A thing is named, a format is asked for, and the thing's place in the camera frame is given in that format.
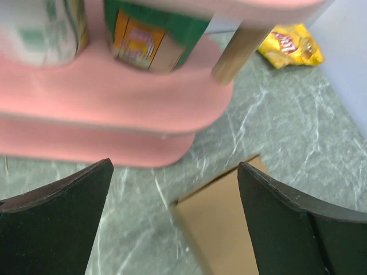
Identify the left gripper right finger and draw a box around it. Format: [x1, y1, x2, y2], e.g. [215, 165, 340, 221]
[237, 162, 366, 274]

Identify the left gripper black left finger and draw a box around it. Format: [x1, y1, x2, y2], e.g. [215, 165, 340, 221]
[1, 159, 114, 274]

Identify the pink three-tier shelf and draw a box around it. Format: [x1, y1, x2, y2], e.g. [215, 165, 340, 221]
[1, 1, 323, 167]

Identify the green can on middle shelf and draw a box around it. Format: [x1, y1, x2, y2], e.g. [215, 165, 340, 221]
[103, 1, 210, 73]

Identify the brown cardboard box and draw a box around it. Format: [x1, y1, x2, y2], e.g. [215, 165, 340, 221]
[170, 166, 273, 274]

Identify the white cup on middle shelf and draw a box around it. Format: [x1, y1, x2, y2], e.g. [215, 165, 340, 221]
[1, 0, 89, 67]

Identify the yellow Lays chips bag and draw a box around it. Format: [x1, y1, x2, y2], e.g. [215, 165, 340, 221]
[257, 23, 325, 69]

